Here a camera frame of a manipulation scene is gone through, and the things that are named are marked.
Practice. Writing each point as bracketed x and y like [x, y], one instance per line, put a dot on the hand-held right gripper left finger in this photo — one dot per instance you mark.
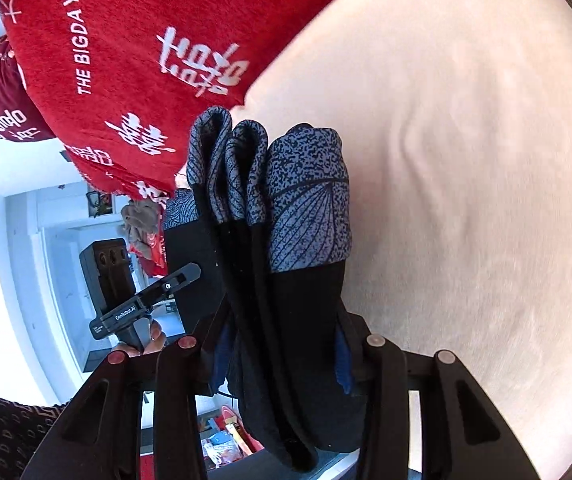
[221, 355]

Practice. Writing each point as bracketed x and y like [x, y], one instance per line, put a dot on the red container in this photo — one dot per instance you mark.
[238, 435]

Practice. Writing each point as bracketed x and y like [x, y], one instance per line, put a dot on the grey cloth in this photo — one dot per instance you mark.
[139, 220]

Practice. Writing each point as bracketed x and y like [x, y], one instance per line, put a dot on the person's dark patterned clothing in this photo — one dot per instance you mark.
[0, 430]

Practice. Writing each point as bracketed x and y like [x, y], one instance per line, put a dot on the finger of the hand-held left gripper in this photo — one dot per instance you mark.
[170, 285]

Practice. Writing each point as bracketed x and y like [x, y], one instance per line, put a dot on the person's left hand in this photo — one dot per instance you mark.
[154, 335]

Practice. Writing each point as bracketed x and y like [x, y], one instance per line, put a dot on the red printed blanket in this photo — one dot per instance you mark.
[115, 35]

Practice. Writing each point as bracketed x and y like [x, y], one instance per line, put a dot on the small framed picture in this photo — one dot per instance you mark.
[99, 202]

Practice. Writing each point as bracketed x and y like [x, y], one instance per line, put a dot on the black pants with blue cuffs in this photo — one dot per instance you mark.
[306, 200]

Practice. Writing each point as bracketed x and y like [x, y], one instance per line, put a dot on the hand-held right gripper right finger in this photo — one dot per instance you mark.
[343, 365]

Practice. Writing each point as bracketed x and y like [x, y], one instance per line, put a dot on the cream bed sheet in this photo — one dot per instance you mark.
[466, 160]

